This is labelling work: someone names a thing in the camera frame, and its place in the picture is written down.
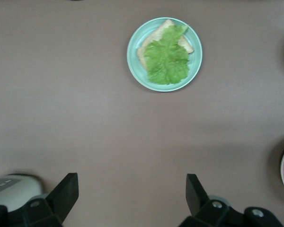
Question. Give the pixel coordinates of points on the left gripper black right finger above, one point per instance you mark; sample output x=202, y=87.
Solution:
x=198, y=203

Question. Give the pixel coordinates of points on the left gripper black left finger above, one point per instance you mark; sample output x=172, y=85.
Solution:
x=61, y=201

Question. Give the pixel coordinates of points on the beige toaster with chrome top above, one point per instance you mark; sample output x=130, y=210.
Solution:
x=16, y=189

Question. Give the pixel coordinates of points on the green lettuce leaf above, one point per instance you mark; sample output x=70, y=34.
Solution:
x=168, y=59

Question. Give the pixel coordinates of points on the green plate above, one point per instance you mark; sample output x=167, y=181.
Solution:
x=135, y=61

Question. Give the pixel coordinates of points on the bread slice under lettuce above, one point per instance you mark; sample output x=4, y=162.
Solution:
x=153, y=39

